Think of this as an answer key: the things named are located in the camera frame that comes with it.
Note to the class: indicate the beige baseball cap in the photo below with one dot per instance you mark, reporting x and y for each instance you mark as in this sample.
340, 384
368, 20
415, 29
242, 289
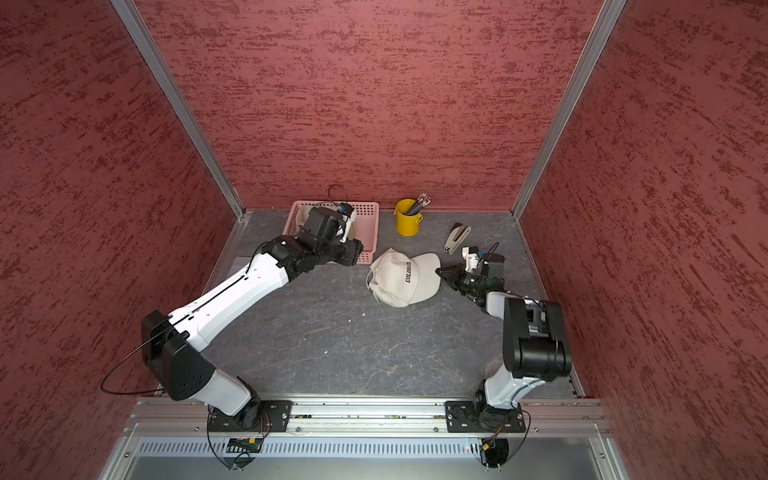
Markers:
315, 223

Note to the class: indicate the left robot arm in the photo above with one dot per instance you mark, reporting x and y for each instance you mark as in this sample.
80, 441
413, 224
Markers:
172, 345

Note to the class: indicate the right corner aluminium post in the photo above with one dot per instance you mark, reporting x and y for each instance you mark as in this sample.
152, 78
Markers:
597, 39

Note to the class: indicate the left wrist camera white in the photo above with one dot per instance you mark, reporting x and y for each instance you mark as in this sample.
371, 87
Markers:
349, 214

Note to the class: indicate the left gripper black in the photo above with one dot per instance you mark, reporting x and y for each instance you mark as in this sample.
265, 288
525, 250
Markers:
351, 252

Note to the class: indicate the yellow pencil cup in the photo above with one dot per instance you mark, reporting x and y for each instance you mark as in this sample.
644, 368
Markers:
407, 225

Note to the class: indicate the white Colorado baseball cap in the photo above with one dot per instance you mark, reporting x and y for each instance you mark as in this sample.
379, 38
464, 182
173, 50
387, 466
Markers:
400, 281

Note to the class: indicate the corner aluminium post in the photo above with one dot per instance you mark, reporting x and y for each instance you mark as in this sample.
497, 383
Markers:
137, 29
597, 39

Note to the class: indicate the left corner aluminium post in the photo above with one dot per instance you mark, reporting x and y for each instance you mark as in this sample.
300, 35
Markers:
137, 29

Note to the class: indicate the beige stapler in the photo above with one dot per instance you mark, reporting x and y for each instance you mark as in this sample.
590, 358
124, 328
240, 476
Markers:
456, 238

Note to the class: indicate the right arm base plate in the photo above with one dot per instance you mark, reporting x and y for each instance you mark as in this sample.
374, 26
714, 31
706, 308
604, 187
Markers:
466, 417

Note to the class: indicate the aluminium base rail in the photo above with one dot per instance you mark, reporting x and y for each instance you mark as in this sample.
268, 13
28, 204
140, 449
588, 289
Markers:
366, 416

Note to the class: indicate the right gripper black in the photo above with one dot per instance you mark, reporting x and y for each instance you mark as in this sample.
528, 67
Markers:
454, 276

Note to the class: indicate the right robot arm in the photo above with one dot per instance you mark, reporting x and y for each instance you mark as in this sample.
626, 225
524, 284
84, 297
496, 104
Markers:
535, 345

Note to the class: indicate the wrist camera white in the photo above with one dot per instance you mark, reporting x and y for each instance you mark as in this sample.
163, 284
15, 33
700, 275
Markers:
473, 259
349, 214

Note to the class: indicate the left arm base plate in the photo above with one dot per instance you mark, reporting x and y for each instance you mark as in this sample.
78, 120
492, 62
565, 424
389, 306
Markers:
271, 416

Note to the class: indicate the pink plastic basket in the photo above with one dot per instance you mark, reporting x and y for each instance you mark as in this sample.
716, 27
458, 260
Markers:
365, 227

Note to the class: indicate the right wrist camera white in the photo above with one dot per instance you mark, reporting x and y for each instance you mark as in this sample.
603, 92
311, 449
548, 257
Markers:
473, 259

